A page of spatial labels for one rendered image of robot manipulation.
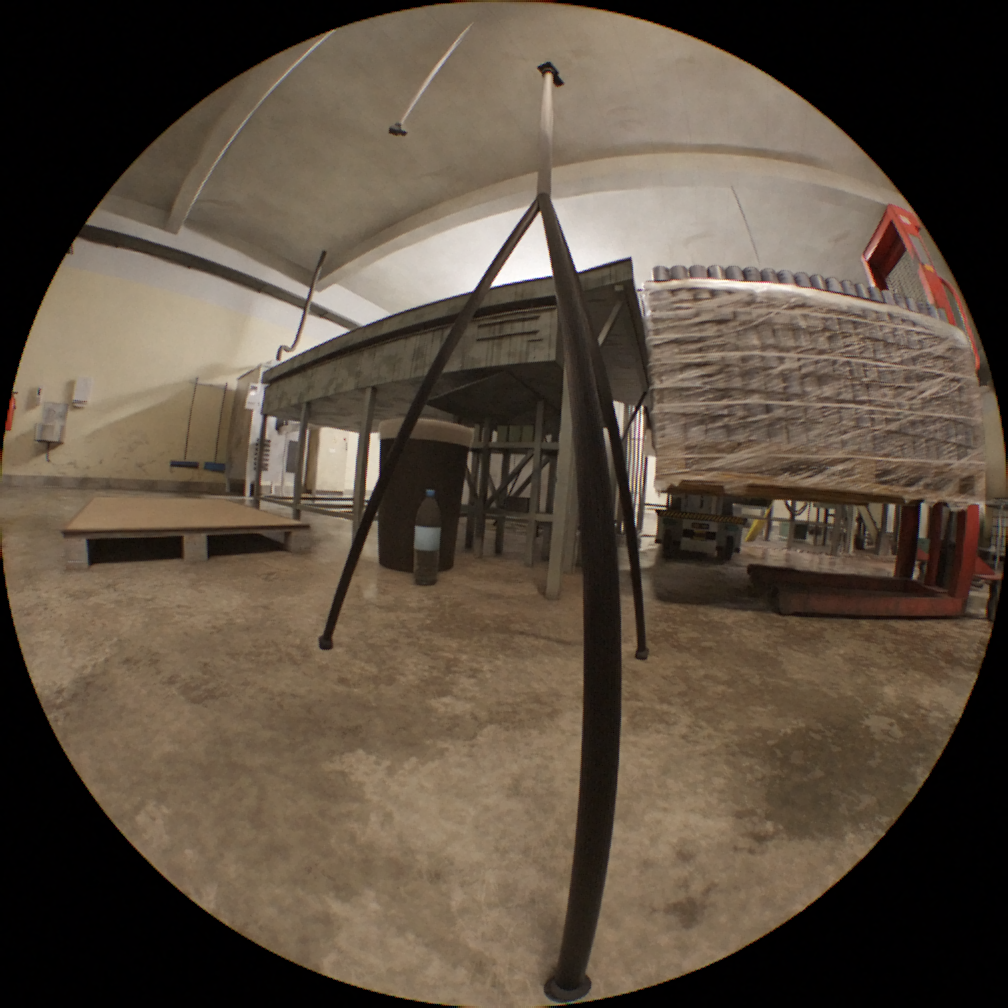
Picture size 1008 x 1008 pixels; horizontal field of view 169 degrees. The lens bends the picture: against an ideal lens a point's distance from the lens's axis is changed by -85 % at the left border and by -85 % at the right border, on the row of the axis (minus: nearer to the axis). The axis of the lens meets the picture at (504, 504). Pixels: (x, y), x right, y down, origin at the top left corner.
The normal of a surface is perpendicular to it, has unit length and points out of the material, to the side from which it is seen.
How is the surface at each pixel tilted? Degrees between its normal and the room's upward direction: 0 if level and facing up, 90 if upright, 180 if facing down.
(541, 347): 90
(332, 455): 90
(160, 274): 90
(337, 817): 0
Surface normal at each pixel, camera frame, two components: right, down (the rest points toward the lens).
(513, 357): -0.45, -0.01
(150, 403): 0.89, 0.09
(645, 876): 0.08, -1.00
